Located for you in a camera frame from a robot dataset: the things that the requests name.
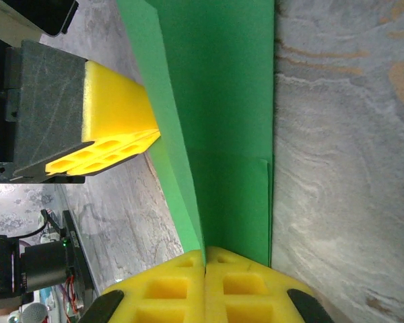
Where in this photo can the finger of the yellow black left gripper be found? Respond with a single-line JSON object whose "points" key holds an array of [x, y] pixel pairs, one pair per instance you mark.
{"points": [[121, 158], [87, 107]]}

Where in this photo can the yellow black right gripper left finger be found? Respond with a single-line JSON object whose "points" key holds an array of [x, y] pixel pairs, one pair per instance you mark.
{"points": [[161, 296]]}

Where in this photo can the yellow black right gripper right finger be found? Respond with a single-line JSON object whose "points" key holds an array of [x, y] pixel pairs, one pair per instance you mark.
{"points": [[256, 296]]}

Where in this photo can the green paper sheet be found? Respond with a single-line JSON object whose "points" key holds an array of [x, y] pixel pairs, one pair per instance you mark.
{"points": [[222, 117]]}

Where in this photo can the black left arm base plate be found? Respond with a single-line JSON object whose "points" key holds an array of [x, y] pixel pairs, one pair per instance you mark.
{"points": [[79, 249]]}

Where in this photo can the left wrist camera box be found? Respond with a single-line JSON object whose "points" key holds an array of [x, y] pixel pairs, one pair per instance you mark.
{"points": [[37, 13]]}

